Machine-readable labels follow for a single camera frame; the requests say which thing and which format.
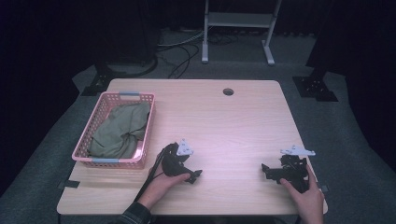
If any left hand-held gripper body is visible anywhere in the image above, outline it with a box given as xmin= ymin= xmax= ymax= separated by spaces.
xmin=161 ymin=138 xmax=196 ymax=178

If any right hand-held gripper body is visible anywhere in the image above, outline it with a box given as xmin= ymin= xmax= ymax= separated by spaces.
xmin=277 ymin=144 xmax=317 ymax=194

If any olive green cloth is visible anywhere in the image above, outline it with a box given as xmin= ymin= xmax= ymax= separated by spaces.
xmin=88 ymin=102 xmax=152 ymax=160

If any pink plastic basket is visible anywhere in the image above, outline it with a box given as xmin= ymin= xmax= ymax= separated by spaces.
xmin=71 ymin=91 xmax=156 ymax=170

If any person's left hand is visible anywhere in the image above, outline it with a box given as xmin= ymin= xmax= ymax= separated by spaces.
xmin=137 ymin=166 xmax=191 ymax=210

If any person's right hand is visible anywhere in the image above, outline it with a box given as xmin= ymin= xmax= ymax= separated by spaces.
xmin=279 ymin=163 xmax=326 ymax=224

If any black floor stand base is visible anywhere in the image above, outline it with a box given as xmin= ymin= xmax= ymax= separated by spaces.
xmin=291 ymin=74 xmax=339 ymax=103
xmin=79 ymin=63 xmax=126 ymax=97

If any white metal stand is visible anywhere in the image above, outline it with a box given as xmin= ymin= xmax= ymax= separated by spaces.
xmin=201 ymin=0 xmax=283 ymax=66

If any black floor cable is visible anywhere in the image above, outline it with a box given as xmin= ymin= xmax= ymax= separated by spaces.
xmin=157 ymin=42 xmax=201 ymax=79

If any white floor cable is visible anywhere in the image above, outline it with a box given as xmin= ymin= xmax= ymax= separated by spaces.
xmin=157 ymin=28 xmax=207 ymax=48

